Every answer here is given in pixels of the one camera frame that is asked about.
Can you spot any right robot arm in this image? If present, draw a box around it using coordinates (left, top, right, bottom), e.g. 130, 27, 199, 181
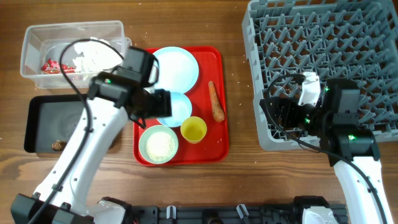
259, 78, 393, 223

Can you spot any brown food lump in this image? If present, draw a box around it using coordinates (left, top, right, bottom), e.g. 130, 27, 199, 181
52, 140, 67, 152

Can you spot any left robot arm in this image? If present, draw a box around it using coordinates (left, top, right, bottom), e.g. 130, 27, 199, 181
11, 47, 172, 223

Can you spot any clear plastic bin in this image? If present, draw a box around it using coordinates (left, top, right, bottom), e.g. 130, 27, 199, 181
20, 21, 131, 89

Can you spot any light blue bowl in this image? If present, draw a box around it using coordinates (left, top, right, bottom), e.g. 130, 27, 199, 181
157, 92, 192, 128

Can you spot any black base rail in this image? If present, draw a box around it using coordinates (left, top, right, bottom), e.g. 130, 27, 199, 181
132, 204, 300, 224

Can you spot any red serving tray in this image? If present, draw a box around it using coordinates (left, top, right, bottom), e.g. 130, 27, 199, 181
146, 46, 229, 166

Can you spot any yellow cup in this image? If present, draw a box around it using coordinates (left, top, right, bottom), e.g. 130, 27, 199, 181
180, 116, 207, 144

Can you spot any black tray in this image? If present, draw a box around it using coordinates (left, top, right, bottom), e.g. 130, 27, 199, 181
24, 95, 86, 153

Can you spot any grey dishwasher rack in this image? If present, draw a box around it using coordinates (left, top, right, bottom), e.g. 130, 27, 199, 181
242, 0, 397, 151

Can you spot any red snack wrapper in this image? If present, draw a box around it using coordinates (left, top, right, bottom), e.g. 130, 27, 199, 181
41, 59, 75, 74

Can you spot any large light blue plate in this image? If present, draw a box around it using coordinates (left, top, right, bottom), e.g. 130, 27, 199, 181
154, 47, 199, 93

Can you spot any white rice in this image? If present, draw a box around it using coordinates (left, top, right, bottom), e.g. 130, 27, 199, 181
145, 131, 175, 162

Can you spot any green bowl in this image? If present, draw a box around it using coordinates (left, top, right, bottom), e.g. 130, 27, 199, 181
139, 125, 179, 165

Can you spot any orange carrot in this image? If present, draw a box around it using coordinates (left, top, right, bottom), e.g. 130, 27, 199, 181
208, 81, 225, 122

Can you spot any white napkin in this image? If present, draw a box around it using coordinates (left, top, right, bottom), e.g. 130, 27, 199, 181
73, 37, 123, 73

